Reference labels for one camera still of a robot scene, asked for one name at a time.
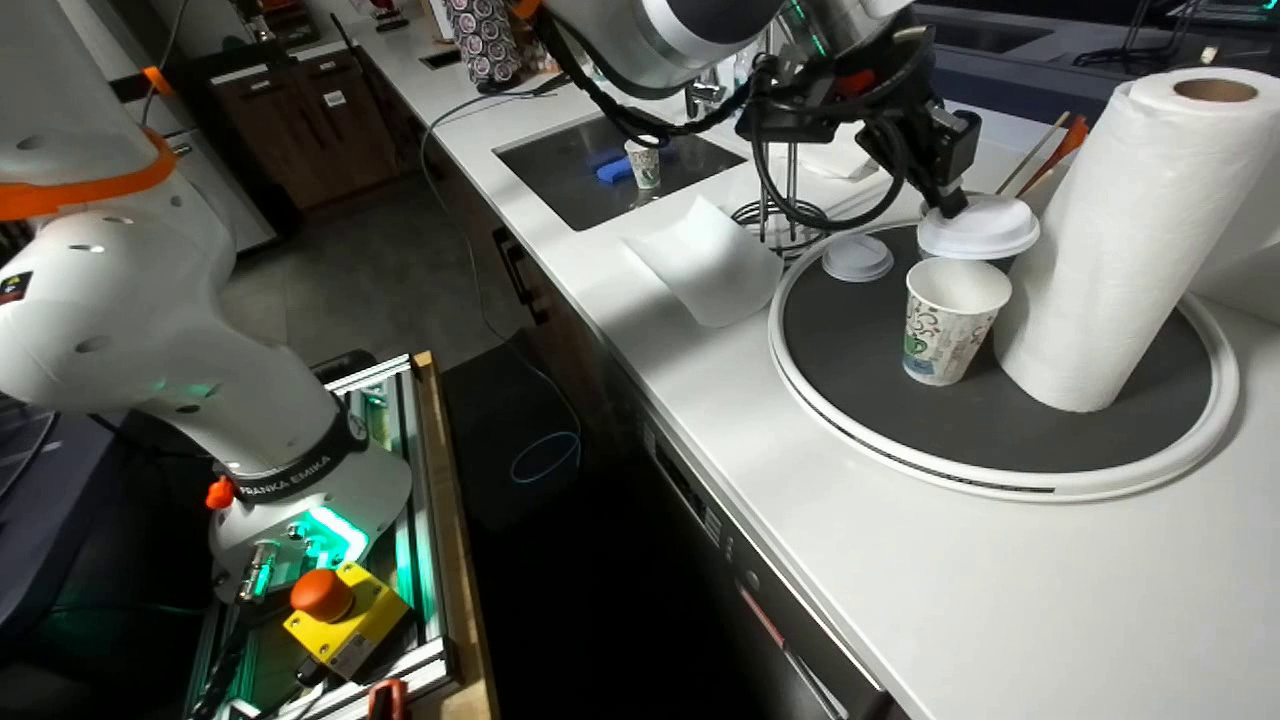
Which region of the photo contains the white paper towel roll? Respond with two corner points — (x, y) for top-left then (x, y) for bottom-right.
(990, 64), (1280, 416)

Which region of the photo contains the dark under-counter appliance front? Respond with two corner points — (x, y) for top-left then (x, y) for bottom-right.
(530, 302), (912, 720)

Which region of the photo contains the dark wooden cabinet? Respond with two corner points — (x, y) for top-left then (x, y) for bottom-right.
(170, 37), (417, 214)

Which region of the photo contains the stainless steel sink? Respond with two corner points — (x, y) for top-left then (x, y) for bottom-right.
(491, 117), (747, 236)

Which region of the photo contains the thin metal stand pole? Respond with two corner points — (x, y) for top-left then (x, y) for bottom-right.
(779, 132), (802, 223)

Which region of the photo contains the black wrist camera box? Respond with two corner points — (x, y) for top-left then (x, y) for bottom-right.
(930, 106), (987, 185)

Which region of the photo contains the small white round lid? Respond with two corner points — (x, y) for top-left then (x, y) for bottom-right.
(814, 232), (899, 289)

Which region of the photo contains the patterned black white container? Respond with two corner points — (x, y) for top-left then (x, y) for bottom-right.
(442, 0), (524, 96)

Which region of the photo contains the round black white tray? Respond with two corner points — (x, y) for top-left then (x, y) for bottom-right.
(763, 220), (1243, 509)

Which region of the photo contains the white plastic cup lid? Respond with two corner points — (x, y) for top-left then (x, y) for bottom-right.
(912, 191), (1043, 267)

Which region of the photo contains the white paper cup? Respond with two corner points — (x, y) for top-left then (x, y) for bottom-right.
(624, 135), (666, 198)

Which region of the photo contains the aluminium frame cart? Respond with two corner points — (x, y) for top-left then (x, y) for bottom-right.
(182, 348), (503, 720)

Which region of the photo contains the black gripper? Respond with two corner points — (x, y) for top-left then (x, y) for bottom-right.
(855, 50), (973, 223)

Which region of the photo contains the white folded paper sheet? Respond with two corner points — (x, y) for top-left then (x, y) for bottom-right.
(617, 191), (787, 331)

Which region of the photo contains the printed paper coffee cup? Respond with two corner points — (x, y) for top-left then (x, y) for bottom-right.
(899, 255), (1014, 391)

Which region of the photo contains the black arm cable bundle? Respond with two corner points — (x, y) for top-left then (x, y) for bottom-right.
(530, 10), (936, 236)

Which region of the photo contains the orange plastic utensil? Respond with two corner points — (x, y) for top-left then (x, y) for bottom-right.
(1018, 117), (1095, 198)

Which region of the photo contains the yellow emergency stop box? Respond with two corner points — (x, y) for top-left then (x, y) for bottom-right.
(278, 562), (417, 685)

